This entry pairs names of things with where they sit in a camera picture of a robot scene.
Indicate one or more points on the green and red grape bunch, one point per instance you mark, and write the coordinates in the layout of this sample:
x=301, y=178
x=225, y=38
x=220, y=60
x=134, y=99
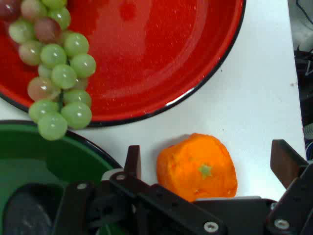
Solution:
x=61, y=71

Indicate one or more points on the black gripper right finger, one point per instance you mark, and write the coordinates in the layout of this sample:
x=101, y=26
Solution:
x=286, y=161

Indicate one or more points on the purple toy eggplant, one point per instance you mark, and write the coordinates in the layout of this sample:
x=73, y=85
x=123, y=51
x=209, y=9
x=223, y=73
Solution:
x=24, y=215

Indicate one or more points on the green enamel plate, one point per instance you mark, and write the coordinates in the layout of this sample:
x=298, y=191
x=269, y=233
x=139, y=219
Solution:
x=36, y=156

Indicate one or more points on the red enamel plate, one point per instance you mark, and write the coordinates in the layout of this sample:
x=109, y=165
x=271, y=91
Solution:
x=151, y=58

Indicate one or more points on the orange toy tangerine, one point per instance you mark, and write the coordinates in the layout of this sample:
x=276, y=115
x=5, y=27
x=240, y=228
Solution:
x=195, y=166

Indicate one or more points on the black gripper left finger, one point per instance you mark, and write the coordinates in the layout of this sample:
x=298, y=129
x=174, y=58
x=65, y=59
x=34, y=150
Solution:
x=156, y=198

